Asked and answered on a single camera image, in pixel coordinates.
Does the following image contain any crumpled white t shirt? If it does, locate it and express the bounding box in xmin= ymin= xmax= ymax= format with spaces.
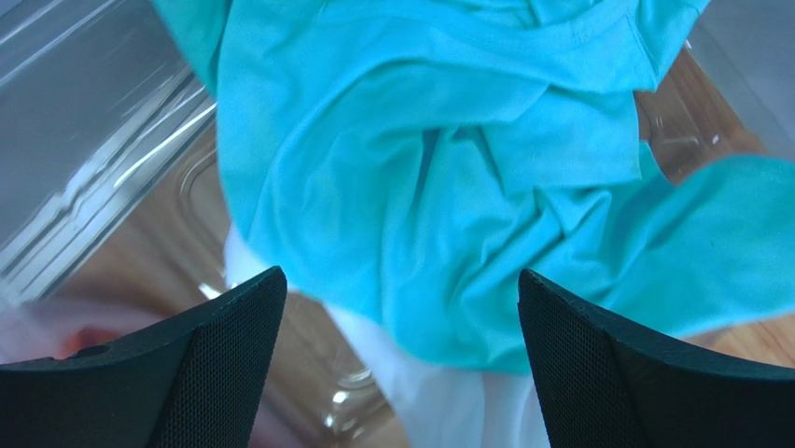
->
xmin=223 ymin=226 xmax=551 ymax=448

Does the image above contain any teal green t shirt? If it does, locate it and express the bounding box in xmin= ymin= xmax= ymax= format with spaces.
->
xmin=155 ymin=1 xmax=794 ymax=374

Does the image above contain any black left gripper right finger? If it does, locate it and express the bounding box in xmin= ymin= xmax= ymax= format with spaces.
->
xmin=518 ymin=270 xmax=794 ymax=447

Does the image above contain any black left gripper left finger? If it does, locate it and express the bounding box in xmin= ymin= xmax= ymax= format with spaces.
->
xmin=1 ymin=267 xmax=286 ymax=447

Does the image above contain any clear plastic bin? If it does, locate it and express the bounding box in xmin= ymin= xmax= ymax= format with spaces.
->
xmin=1 ymin=1 xmax=794 ymax=447

